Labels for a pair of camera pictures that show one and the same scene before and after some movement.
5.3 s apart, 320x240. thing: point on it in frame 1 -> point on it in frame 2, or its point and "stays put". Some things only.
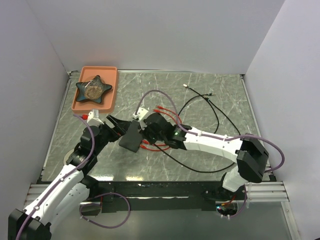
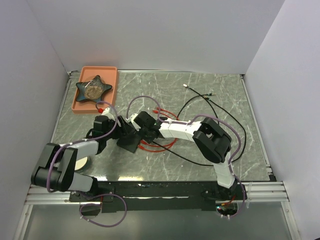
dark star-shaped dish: x=93 y=89 stays put
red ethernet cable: x=162 y=112 stays put
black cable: x=218 y=121 -> x=176 y=152
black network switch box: x=133 y=139 stays put
